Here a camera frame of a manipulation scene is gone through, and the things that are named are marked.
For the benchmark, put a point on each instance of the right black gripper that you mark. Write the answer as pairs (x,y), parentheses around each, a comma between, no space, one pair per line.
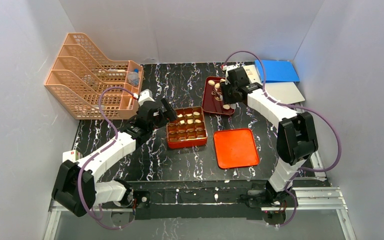
(224,93)

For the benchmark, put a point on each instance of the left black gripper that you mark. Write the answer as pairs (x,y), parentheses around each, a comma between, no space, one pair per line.
(162,112)

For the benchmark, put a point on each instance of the orange box lid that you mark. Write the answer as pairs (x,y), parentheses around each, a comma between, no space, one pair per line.
(235,148)

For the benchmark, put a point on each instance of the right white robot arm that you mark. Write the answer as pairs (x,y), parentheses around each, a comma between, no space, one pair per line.
(296,133)

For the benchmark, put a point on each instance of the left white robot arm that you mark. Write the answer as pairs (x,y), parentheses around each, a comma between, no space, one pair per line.
(77,186)

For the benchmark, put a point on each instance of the orange chocolate box with tray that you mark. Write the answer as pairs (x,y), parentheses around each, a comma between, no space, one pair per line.
(188,130)

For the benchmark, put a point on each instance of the dark red chocolate tray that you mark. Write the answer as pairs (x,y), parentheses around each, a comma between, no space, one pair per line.
(211,102)

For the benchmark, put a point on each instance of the blue folder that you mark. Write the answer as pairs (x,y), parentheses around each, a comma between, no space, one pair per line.
(280,71)

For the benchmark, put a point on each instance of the white board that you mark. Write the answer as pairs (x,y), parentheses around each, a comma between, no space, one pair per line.
(284,92)

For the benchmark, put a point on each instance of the small bottle with blue cap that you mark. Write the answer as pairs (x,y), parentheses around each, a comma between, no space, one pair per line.
(133,78)

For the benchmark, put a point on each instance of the peach plastic file rack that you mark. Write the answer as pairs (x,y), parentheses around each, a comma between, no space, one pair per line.
(83,79)

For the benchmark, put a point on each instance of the small white red box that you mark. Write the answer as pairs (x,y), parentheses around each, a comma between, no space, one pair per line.
(71,155)

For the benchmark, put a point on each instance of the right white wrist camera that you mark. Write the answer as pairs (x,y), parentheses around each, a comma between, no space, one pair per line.
(227,68)

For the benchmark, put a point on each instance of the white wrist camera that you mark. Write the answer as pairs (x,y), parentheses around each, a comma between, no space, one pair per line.
(145,96)
(227,68)

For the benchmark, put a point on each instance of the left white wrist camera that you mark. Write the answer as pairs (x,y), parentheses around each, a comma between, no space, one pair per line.
(145,96)

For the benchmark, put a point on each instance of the aluminium base frame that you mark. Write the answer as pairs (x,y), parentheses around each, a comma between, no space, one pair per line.
(191,198)

